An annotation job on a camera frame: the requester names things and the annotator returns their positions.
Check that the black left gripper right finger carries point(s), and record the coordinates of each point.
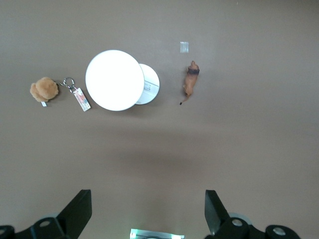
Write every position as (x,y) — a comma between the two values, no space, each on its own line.
(216,216)

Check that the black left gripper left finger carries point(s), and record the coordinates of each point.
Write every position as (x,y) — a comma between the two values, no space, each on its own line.
(74,214)

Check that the brown lion figurine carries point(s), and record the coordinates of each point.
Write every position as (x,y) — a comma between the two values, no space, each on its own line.
(191,79)

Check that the white round desk lamp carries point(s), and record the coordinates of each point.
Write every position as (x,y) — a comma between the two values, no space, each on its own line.
(114,79)

